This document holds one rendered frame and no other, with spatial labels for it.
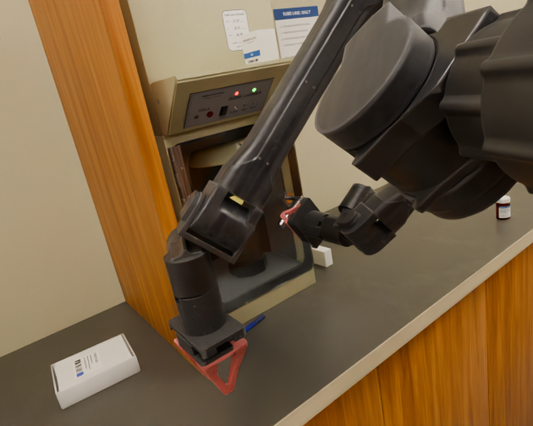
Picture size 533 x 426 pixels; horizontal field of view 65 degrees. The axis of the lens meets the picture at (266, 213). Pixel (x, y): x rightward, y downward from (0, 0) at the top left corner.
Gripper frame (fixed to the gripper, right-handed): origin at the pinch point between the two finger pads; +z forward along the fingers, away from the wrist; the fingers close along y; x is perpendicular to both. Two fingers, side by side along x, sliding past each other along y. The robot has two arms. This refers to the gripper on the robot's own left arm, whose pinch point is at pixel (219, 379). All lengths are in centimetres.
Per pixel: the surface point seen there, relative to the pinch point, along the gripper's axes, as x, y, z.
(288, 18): -87, 76, -56
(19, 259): 15, 75, -5
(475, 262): -77, 5, 16
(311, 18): -98, 76, -55
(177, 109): -14.9, 25.5, -35.5
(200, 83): -18.7, 21.9, -39.1
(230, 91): -26, 24, -37
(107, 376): 9.3, 35.8, 13.7
